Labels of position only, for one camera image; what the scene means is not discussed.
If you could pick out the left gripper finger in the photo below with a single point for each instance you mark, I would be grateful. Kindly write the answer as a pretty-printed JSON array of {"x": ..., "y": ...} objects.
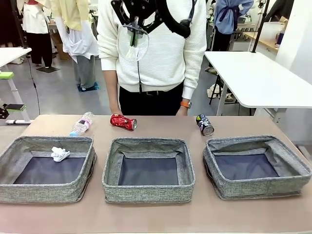
[
  {"x": 14, "y": 108},
  {"x": 6, "y": 75}
]

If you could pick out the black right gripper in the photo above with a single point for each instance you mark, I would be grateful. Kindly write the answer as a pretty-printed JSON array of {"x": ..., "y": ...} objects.
[{"x": 146, "y": 7}]

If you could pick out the white paper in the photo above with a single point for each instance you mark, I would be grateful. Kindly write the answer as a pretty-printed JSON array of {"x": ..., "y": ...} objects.
[{"x": 58, "y": 154}]

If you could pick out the clear bottle with blue cap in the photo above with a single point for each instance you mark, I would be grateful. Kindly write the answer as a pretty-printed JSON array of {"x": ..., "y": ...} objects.
[{"x": 83, "y": 124}]

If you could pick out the crushed red drink can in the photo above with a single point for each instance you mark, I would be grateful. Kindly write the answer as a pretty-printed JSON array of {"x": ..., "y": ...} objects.
[{"x": 120, "y": 121}]

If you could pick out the black and purple drink can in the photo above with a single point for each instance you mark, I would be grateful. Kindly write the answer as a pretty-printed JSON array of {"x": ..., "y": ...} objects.
[{"x": 204, "y": 123}]

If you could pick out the person's right forearm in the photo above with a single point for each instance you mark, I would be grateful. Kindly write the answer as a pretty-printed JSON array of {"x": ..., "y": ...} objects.
[{"x": 111, "y": 87}]

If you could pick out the person's right hand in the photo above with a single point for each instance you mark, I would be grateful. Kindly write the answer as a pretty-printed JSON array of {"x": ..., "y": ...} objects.
[{"x": 115, "y": 111}]

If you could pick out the person's left hand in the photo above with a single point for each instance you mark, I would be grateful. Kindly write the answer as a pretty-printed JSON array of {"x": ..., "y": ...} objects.
[{"x": 183, "y": 111}]

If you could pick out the black stand pole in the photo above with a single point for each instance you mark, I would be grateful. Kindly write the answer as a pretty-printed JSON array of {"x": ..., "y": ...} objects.
[
  {"x": 255, "y": 48},
  {"x": 24, "y": 44}
]

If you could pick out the person in white sweater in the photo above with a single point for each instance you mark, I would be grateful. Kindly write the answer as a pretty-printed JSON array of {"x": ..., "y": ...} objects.
[{"x": 165, "y": 61}]

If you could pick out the person in white blouse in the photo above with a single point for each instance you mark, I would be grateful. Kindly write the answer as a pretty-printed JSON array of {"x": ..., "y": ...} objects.
[{"x": 36, "y": 24}]

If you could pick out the white hanging shirt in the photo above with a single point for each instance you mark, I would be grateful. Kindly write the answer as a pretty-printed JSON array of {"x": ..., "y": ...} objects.
[{"x": 80, "y": 44}]

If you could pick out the brown cardboard box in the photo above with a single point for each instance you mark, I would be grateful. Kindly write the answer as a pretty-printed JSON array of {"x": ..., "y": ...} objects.
[{"x": 64, "y": 52}]

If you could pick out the yellow cardigan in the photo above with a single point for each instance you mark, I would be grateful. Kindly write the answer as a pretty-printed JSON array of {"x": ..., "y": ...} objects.
[{"x": 70, "y": 14}]

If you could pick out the grey trousers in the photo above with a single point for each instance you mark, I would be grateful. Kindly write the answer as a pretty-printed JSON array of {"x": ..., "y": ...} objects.
[{"x": 85, "y": 70}]

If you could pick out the black belt with buckle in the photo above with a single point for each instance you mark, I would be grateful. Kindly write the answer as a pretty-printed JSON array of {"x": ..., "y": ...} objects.
[{"x": 152, "y": 92}]

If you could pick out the blue floor mat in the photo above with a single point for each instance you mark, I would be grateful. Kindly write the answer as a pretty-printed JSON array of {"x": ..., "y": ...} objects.
[{"x": 91, "y": 87}]

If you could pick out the grey fabric basket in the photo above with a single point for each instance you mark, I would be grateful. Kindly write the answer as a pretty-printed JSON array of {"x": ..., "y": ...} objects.
[
  {"x": 146, "y": 192},
  {"x": 36, "y": 192},
  {"x": 256, "y": 187}
]

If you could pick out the orange band smartwatch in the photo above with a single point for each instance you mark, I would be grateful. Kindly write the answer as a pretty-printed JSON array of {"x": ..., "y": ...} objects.
[{"x": 185, "y": 104}]

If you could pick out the white cloth bag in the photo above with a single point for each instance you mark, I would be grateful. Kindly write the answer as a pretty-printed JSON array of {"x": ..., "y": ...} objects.
[{"x": 214, "y": 91}]

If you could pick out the large white table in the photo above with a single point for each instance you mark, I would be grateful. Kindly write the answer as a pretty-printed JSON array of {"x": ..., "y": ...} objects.
[{"x": 243, "y": 70}]

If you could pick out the beige slipper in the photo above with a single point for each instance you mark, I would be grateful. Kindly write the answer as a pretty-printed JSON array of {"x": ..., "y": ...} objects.
[{"x": 229, "y": 98}]

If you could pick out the light wood desk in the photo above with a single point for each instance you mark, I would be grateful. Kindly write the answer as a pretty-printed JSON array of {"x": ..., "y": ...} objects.
[{"x": 263, "y": 42}]

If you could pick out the translucent plastic box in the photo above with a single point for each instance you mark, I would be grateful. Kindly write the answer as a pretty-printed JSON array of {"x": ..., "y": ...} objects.
[{"x": 273, "y": 33}]

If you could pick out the hanging black jacket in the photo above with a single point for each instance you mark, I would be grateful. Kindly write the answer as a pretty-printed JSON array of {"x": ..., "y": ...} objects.
[{"x": 280, "y": 8}]

